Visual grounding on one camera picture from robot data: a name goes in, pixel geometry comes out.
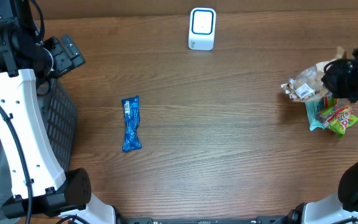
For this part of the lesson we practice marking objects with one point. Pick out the teal tissue wipes pack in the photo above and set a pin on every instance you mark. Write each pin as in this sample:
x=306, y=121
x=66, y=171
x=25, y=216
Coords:
x=312, y=111

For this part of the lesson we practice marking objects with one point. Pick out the beige brown snack bag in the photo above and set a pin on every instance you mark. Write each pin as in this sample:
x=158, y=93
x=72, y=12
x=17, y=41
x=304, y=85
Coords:
x=307, y=86

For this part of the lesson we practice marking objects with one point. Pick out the blue snack wrapper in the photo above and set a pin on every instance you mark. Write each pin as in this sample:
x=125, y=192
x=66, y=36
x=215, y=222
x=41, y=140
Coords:
x=131, y=109

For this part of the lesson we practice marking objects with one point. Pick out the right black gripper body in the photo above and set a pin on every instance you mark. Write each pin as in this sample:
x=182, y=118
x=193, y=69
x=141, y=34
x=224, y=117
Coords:
x=348, y=79

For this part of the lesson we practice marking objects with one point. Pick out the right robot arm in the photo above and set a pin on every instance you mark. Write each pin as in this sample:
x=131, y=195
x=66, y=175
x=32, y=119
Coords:
x=340, y=207

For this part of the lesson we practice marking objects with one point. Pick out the green Haribo candy bag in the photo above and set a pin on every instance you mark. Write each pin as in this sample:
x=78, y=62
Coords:
x=337, y=115

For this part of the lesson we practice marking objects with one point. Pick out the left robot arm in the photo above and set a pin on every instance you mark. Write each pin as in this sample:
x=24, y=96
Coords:
x=39, y=183

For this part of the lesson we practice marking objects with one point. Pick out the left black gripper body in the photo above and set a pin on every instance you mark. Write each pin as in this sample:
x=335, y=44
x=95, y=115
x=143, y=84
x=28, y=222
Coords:
x=63, y=61

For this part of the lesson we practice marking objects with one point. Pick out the white barcode scanner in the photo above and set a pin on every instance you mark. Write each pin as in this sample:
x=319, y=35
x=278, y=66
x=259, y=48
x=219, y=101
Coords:
x=202, y=28

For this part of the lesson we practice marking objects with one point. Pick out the grey plastic mesh basket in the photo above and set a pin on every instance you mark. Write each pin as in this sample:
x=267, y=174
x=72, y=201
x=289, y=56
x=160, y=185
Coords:
x=59, y=115

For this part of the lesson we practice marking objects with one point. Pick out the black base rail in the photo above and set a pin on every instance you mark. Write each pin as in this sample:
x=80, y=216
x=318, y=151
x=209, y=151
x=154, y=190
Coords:
x=257, y=220

